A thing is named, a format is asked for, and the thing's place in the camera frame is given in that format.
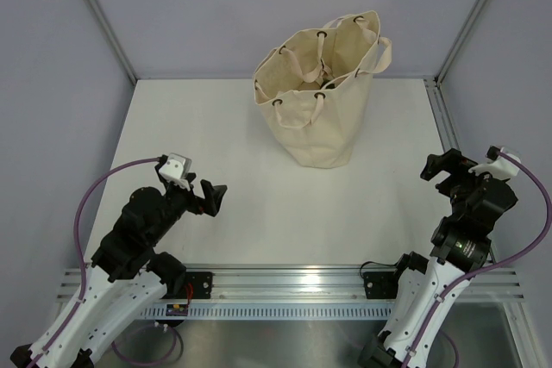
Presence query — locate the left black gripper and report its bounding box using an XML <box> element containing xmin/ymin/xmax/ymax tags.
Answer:
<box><xmin>147</xmin><ymin>173</ymin><xmax>226</xmax><ymax>245</ymax></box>

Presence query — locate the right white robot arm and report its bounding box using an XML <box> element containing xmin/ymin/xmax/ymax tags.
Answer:
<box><xmin>358</xmin><ymin>146</ymin><xmax>518</xmax><ymax>367</ymax></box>

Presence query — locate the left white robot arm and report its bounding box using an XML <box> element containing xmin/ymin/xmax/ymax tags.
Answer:
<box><xmin>10</xmin><ymin>178</ymin><xmax>228</xmax><ymax>367</ymax></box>

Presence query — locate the cream canvas tote bag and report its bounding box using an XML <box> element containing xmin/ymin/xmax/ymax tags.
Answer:
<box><xmin>253</xmin><ymin>10</ymin><xmax>392</xmax><ymax>169</ymax></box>

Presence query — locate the right side aluminium rail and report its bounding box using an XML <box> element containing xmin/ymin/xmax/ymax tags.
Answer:
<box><xmin>423</xmin><ymin>78</ymin><xmax>460</xmax><ymax>151</ymax></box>

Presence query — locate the aluminium rail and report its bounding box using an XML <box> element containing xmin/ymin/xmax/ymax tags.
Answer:
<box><xmin>54</xmin><ymin>265</ymin><xmax>525</xmax><ymax>303</ymax></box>
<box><xmin>423</xmin><ymin>78</ymin><xmax>460</xmax><ymax>151</ymax></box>

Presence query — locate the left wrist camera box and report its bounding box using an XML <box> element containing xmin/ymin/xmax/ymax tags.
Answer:
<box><xmin>156</xmin><ymin>153</ymin><xmax>192</xmax><ymax>190</ymax></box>

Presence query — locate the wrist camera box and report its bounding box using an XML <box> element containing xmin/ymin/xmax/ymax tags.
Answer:
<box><xmin>468</xmin><ymin>146</ymin><xmax>521</xmax><ymax>181</ymax></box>
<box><xmin>156</xmin><ymin>153</ymin><xmax>192</xmax><ymax>190</ymax></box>

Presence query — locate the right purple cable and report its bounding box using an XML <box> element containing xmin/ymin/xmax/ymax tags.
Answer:
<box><xmin>400</xmin><ymin>147</ymin><xmax>552</xmax><ymax>360</ymax></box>

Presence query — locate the purple cable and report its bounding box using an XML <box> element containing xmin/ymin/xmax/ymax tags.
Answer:
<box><xmin>25</xmin><ymin>154</ymin><xmax>182</xmax><ymax>365</ymax></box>
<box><xmin>400</xmin><ymin>147</ymin><xmax>552</xmax><ymax>360</ymax></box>

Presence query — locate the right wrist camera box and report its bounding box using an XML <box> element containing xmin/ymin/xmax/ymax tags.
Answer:
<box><xmin>468</xmin><ymin>146</ymin><xmax>521</xmax><ymax>181</ymax></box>

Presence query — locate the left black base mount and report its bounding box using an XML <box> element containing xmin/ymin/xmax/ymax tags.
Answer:
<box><xmin>182</xmin><ymin>271</ymin><xmax>213</xmax><ymax>300</ymax></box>

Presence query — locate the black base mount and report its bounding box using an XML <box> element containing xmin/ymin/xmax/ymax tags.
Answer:
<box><xmin>182</xmin><ymin>271</ymin><xmax>213</xmax><ymax>300</ymax></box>
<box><xmin>362</xmin><ymin>271</ymin><xmax>398</xmax><ymax>300</ymax></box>

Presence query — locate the white slotted cable duct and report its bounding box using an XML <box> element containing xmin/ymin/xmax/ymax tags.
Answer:
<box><xmin>137</xmin><ymin>303</ymin><xmax>392</xmax><ymax>321</ymax></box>

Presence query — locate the aluminium front rail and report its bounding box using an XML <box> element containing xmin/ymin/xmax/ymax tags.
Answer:
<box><xmin>54</xmin><ymin>265</ymin><xmax>525</xmax><ymax>303</ymax></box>

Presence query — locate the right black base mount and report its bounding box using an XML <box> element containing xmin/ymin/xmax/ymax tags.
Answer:
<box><xmin>362</xmin><ymin>271</ymin><xmax>398</xmax><ymax>300</ymax></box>

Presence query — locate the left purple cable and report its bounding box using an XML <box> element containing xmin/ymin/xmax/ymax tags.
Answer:
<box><xmin>25</xmin><ymin>154</ymin><xmax>182</xmax><ymax>365</ymax></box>

